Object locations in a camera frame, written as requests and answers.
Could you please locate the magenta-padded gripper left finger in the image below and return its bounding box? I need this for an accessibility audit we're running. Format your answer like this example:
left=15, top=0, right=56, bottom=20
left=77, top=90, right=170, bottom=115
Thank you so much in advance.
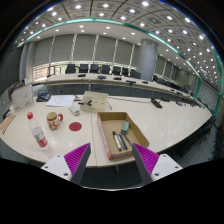
left=40, top=142, right=92, bottom=185

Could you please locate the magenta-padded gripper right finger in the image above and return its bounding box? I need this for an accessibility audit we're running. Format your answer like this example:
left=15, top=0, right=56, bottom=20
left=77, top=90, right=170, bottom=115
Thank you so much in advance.
left=131, top=142, right=184, bottom=185

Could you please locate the clear red-capped water bottle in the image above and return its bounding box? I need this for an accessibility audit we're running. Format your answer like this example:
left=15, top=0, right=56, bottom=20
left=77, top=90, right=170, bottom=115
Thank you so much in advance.
left=26, top=111, right=50, bottom=152

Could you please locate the black marker pen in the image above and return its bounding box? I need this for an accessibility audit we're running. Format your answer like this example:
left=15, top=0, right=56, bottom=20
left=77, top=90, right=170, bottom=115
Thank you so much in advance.
left=123, top=133, right=134, bottom=148
left=117, top=132, right=129, bottom=151

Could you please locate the flat round red coaster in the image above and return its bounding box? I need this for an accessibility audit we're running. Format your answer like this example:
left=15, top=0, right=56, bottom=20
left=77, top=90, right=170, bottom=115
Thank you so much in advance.
left=68, top=121, right=83, bottom=132

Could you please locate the white-barrelled marker pen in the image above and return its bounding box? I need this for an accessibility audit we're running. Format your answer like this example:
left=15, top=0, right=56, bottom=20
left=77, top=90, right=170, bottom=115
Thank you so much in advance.
left=112, top=130, right=123, bottom=152

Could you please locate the grey-green whiteboard eraser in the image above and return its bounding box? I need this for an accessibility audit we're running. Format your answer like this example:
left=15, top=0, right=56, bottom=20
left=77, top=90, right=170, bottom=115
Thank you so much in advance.
left=120, top=121, right=131, bottom=135

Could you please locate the red flower-print mug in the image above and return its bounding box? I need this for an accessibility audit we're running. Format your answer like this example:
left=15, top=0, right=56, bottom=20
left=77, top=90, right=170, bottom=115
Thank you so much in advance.
left=45, top=111, right=64, bottom=131

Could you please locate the white remote control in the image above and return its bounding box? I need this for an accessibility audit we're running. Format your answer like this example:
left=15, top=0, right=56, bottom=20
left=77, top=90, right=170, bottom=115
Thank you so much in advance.
left=68, top=105, right=81, bottom=117

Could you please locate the open cardboard box red side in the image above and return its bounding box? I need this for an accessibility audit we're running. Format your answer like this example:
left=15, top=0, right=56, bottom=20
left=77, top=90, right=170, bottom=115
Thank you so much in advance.
left=96, top=111, right=150, bottom=161

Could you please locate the black desktop microphone base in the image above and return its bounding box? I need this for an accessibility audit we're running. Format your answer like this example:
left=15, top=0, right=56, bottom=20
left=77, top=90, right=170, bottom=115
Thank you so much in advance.
left=2, top=108, right=13, bottom=120
left=150, top=97, right=163, bottom=109

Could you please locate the small black clip tool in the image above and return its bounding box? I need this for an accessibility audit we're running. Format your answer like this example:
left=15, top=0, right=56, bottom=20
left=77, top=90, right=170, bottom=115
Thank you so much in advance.
left=78, top=99, right=93, bottom=107

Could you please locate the white paper sheet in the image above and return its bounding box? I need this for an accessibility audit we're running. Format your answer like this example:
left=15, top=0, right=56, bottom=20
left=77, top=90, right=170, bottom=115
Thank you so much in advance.
left=45, top=94, right=76, bottom=108

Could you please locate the black desk phone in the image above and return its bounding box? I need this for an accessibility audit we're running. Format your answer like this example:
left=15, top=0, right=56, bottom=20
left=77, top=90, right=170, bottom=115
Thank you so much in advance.
left=35, top=89, right=52, bottom=103

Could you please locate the long curved conference desk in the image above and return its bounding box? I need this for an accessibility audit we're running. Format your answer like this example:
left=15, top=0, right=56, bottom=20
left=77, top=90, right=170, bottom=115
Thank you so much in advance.
left=33, top=72, right=204, bottom=109

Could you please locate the brown paper envelope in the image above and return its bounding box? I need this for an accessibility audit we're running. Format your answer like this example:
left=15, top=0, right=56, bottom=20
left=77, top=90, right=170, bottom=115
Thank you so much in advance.
left=0, top=112, right=17, bottom=135

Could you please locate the white printed carton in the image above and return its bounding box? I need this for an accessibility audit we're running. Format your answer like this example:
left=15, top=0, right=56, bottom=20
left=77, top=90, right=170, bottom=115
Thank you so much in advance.
left=10, top=84, right=35, bottom=113

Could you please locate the row of black office chairs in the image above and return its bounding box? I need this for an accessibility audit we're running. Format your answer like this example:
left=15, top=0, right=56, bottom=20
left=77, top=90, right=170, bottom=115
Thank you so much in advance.
left=64, top=63, right=142, bottom=80

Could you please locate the group of ceiling lights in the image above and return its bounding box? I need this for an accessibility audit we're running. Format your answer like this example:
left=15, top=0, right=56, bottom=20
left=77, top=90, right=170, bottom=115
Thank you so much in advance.
left=19, top=1, right=218, bottom=78

